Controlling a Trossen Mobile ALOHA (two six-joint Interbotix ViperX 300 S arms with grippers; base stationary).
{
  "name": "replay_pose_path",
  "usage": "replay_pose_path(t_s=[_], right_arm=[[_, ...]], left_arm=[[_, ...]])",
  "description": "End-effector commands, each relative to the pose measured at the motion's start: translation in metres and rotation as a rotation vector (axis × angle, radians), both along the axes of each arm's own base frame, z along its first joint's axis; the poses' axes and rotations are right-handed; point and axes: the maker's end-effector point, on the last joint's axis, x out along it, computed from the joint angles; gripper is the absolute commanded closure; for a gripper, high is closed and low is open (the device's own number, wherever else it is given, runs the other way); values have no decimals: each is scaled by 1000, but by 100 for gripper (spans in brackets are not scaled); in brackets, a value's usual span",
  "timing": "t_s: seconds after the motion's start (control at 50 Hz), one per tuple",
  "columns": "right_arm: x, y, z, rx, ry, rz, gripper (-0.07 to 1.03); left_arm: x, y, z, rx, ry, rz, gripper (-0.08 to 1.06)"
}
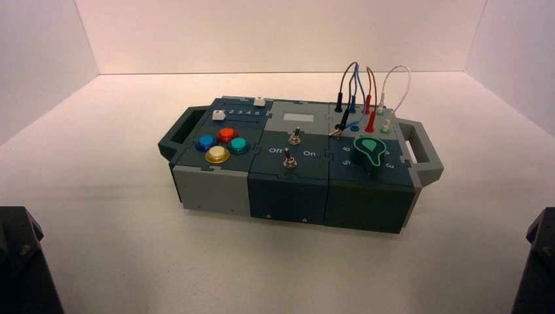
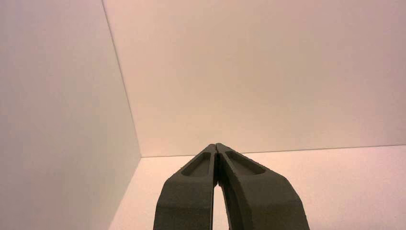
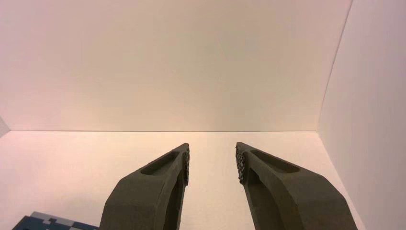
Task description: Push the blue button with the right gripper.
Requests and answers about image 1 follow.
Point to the blue push button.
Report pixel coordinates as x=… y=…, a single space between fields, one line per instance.
x=206 y=142

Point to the black left robot arm base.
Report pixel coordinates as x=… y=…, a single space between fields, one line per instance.
x=21 y=268

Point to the black right robot arm base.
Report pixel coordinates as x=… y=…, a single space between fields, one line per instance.
x=537 y=268

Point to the green push button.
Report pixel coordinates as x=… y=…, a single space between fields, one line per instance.
x=238 y=144

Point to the red push button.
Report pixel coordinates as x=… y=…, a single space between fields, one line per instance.
x=226 y=134

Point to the yellow push button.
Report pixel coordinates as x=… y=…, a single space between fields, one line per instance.
x=217 y=154

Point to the modular grey-teal task box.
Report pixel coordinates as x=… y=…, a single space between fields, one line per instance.
x=286 y=195

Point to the small grey display screen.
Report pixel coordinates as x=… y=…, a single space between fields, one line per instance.
x=298 y=118

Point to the white slider knob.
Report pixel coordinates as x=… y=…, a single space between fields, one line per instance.
x=218 y=115
x=259 y=102

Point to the teal rotary pointer knob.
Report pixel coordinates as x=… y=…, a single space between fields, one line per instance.
x=368 y=151

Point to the metal toggle switch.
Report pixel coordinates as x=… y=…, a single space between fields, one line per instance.
x=295 y=138
x=289 y=162

